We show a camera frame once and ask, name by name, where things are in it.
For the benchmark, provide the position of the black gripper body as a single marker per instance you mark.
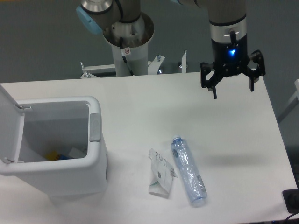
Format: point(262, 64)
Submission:
point(230, 60)

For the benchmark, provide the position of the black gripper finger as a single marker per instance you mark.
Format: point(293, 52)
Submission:
point(210, 76)
point(253, 75)

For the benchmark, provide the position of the white paper carton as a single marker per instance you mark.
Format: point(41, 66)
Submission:
point(163, 173)

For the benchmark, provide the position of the clear plastic water bottle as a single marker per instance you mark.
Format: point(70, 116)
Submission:
point(189, 172)

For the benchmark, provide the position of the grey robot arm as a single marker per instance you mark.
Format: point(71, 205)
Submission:
point(125, 26)

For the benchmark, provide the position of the yellow trash in bin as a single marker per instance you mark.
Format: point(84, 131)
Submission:
point(55, 156)

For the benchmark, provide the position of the white trash can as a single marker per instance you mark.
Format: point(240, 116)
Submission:
point(30, 129)

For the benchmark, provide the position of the white metal stand right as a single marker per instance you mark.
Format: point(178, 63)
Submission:
point(292, 102)

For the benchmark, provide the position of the black device at table edge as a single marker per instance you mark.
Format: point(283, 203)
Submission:
point(291, 198)

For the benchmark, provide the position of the white metal base frame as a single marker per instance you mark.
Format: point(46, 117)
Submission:
point(154, 67)

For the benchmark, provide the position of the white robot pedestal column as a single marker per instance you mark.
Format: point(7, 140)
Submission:
point(136, 58)

